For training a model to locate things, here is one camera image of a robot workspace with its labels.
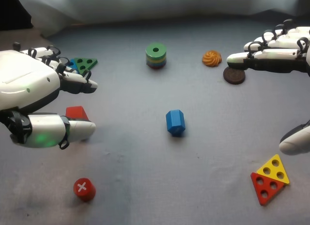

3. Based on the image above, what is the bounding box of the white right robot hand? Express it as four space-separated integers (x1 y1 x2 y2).
226 18 310 156

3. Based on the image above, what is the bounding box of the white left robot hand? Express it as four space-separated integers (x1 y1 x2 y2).
0 42 99 150

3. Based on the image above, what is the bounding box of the red rectangular block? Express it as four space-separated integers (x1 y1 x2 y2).
65 105 92 124

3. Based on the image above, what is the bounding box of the blue toy piece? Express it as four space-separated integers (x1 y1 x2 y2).
165 110 186 137

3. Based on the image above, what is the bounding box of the blue triangle block with holes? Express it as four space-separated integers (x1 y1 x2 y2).
67 59 78 72

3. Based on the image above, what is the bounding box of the green triangle block with holes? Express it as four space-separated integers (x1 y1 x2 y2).
73 57 98 74

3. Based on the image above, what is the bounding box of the yellow triangle block with holes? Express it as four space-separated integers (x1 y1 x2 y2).
256 154 291 186

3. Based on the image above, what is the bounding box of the red triangle block with holes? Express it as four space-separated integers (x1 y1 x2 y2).
250 172 285 206

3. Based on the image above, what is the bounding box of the dark chocolate sandwich cookie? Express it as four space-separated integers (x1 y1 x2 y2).
223 66 246 85

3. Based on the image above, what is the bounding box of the orange swirl cookie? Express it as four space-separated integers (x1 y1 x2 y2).
202 49 222 67

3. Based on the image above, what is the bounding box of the white backdrop sheet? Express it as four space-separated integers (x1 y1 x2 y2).
14 0 310 38

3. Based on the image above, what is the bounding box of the red cylinder with white cross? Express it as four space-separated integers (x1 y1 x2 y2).
73 177 96 202

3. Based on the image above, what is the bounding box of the grey table cloth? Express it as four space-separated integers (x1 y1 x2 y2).
0 16 310 225

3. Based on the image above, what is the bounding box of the green ring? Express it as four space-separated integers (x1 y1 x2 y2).
145 42 168 61

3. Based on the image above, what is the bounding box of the yellow ring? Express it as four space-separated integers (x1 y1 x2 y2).
146 57 168 64

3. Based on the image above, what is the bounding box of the red ring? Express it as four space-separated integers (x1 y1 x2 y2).
146 63 167 70

